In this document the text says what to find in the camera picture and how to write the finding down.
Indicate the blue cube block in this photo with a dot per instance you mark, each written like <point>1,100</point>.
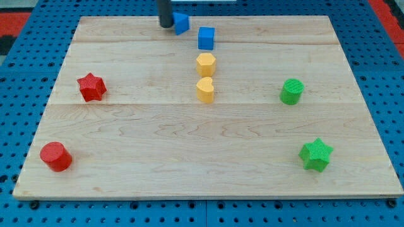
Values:
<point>206,37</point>

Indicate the red cylinder block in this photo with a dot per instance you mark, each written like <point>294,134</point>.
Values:
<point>56,156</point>

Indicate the green cylinder block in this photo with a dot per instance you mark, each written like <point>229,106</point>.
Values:
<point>291,91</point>

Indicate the red star block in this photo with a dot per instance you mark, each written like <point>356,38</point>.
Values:
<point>91,87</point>

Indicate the yellow heart block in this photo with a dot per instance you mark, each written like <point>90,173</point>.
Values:
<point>205,90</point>

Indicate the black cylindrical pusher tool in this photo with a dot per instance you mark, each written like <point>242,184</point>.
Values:
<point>164,9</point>

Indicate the green star block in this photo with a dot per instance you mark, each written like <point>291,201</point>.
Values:
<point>315,155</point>

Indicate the blue triangle block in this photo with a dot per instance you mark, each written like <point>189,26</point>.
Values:
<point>181,23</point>

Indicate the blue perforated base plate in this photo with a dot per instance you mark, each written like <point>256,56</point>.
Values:
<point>31,67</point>

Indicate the yellow hexagon block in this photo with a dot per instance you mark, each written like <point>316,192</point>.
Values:
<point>206,64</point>

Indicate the wooden board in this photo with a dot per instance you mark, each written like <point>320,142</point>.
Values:
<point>150,138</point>

